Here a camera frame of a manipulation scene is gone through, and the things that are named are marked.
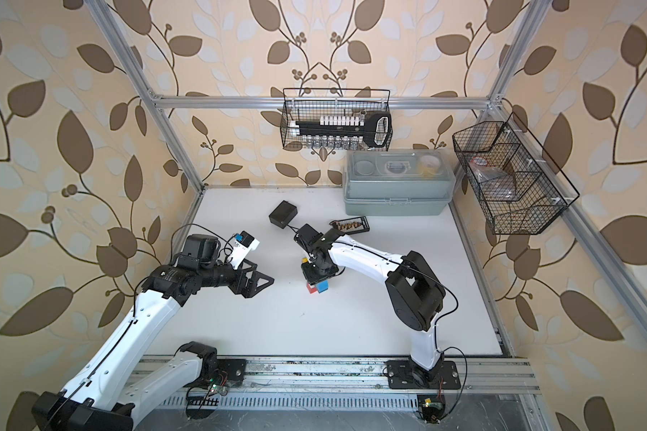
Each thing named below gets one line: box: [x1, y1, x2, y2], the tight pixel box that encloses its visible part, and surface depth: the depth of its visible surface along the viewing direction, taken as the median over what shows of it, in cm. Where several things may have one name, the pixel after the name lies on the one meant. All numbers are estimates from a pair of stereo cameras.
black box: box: [268, 200, 298, 229], surface depth 111 cm
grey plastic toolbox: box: [342, 148, 457, 217], surface depth 104 cm
